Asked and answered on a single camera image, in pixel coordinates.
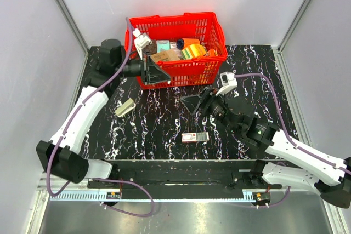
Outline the beige stapler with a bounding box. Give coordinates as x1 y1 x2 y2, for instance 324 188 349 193
115 98 136 117

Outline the red plastic basket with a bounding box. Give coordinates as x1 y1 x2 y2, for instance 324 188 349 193
130 12 228 90

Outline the teal small box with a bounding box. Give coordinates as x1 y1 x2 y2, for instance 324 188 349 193
156 40 171 53

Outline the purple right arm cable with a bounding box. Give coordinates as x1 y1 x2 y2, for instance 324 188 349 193
235 72 351 209

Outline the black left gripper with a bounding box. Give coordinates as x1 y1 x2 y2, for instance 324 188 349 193
116 50 172 85

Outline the yellow green striped box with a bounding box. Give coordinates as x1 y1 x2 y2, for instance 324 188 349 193
181 44 207 60

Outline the brown round item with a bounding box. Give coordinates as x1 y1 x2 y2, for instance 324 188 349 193
143 42 157 55

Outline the orange packet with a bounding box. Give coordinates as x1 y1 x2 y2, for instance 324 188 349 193
204 49 218 57

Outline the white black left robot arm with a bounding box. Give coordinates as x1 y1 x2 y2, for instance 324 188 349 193
36 35 171 188

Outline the orange cylinder can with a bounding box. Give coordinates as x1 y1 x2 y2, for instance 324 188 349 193
176 38 201 50

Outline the staple box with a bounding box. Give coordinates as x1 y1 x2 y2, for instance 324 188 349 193
182 132 209 143

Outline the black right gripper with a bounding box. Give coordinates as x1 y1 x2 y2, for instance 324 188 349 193
180 87 240 134

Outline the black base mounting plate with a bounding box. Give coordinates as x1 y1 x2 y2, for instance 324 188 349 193
87 170 282 190

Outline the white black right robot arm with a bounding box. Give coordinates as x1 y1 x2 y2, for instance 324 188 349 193
180 87 350 209

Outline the cardboard box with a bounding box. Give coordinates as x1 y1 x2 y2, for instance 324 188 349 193
151 49 183 62

